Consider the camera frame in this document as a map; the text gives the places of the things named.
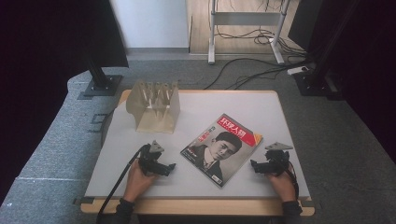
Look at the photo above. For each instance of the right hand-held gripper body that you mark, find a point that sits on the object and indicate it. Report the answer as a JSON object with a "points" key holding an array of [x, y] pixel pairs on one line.
{"points": [[277, 161]]}

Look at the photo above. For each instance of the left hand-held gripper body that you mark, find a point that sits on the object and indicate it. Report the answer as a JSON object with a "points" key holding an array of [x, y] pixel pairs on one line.
{"points": [[149, 161]]}

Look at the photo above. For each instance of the person's right hand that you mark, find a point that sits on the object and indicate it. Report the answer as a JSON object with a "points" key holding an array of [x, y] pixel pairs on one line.
{"points": [[283, 185]]}

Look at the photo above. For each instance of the person's left hand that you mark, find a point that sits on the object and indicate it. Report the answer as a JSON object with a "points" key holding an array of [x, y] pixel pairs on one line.
{"points": [[137, 183]]}

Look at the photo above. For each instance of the wooden slotted file rack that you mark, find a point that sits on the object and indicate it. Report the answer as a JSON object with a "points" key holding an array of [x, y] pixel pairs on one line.
{"points": [[155, 121]]}

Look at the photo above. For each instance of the magazine with portrait cover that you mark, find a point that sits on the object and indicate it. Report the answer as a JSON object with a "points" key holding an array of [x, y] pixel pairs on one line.
{"points": [[218, 152]]}

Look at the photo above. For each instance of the white power strip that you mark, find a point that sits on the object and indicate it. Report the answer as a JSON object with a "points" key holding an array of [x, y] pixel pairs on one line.
{"points": [[297, 70]]}

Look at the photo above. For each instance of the black curtain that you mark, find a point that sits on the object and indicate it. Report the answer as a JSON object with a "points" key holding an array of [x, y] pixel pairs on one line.
{"points": [[46, 46], [367, 62]]}

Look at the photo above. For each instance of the black stand with base plate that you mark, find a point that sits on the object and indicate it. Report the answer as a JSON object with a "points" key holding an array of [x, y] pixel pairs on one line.
{"points": [[316, 84], [102, 85]]}

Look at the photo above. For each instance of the grey metal desk frame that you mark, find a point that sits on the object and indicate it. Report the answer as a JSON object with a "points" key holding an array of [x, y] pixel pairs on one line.
{"points": [[246, 18]]}

